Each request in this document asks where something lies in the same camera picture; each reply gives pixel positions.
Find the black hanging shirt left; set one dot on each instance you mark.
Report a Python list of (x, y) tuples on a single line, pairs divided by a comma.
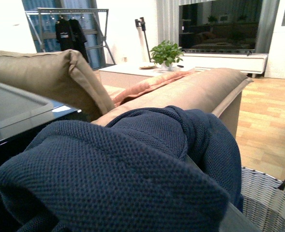
[(64, 34)]

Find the plate on coffee table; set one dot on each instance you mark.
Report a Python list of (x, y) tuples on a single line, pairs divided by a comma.
[(147, 67)]

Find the white cabinet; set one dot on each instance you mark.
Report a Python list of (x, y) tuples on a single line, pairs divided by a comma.
[(275, 67)]

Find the large flat screen television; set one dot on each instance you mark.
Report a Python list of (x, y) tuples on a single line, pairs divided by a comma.
[(219, 26)]

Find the brown fabric sofa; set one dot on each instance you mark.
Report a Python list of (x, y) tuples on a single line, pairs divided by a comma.
[(66, 77)]

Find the grey curtain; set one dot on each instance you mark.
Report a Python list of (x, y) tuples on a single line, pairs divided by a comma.
[(168, 20)]

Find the potted green plant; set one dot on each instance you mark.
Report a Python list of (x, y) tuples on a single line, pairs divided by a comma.
[(166, 54)]

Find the black hanging shirt right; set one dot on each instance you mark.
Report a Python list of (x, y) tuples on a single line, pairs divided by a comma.
[(80, 39)]

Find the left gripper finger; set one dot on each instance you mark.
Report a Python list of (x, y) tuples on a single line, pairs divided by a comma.
[(236, 220)]

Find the grey metal clothes rack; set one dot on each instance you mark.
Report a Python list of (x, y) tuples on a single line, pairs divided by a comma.
[(84, 30)]

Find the navy blue knit garment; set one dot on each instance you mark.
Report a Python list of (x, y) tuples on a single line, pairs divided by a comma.
[(148, 170)]

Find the white coffee table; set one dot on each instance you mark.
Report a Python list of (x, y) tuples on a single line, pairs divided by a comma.
[(125, 75)]

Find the black hanging shirt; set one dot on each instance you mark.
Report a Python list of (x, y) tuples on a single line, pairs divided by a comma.
[(80, 39), (64, 34)]

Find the white tv stand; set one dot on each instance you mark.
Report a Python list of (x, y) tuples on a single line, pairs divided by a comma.
[(253, 63)]

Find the white woven laundry basket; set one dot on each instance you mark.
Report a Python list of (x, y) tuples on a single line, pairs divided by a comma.
[(264, 202)]

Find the orange throw blanket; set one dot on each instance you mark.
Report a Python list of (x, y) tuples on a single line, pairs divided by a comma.
[(149, 85)]

